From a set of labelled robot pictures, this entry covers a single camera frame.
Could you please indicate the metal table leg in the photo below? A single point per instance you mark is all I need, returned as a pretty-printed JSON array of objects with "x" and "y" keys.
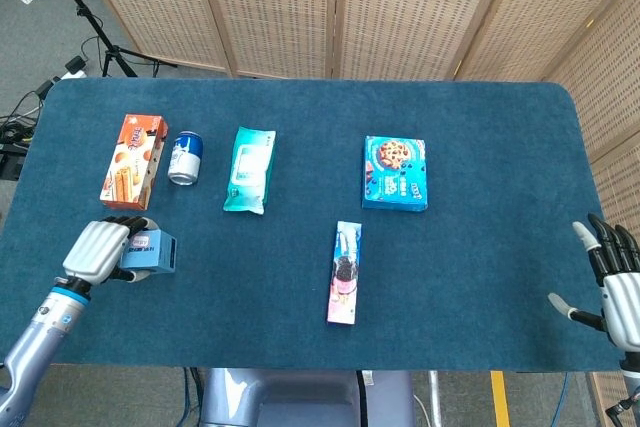
[{"x": 435, "y": 397}]

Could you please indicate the black tripod stand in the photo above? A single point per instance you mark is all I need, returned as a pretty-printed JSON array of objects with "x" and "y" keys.
[{"x": 90, "y": 22}]

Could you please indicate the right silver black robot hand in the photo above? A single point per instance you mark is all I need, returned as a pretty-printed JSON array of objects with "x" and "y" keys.
[{"x": 622, "y": 302}]

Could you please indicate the blue chocolate cookie box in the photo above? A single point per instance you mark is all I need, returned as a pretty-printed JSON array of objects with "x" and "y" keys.
[{"x": 395, "y": 172}]

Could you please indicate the orange wafer biscuit box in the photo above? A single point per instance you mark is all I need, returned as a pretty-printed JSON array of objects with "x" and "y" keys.
[{"x": 132, "y": 162}]

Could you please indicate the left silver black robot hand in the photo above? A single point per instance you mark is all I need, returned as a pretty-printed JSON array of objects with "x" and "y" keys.
[{"x": 95, "y": 252}]

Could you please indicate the long blue pink cookie box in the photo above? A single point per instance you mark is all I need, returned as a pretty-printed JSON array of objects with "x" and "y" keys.
[{"x": 345, "y": 272}]

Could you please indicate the white power strip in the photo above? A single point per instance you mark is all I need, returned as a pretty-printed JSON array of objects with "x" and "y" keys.
[{"x": 75, "y": 66}]

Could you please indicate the blue and white can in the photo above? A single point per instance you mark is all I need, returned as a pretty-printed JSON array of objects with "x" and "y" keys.
[{"x": 185, "y": 157}]

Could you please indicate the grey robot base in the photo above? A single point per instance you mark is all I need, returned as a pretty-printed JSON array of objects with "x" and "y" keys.
[{"x": 300, "y": 397}]

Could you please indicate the blue table cloth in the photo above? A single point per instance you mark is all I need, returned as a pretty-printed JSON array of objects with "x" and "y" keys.
[{"x": 450, "y": 272}]

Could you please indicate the small blue speaker box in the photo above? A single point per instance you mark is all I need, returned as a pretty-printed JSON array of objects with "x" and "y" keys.
[{"x": 150, "y": 257}]

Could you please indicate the woven wooden folding screen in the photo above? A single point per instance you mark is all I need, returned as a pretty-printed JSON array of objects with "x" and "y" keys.
[{"x": 280, "y": 7}]

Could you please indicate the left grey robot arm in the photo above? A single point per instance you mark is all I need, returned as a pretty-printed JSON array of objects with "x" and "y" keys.
[{"x": 35, "y": 337}]

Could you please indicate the green wet wipes pack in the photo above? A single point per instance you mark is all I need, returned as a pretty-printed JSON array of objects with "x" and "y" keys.
[{"x": 250, "y": 172}]

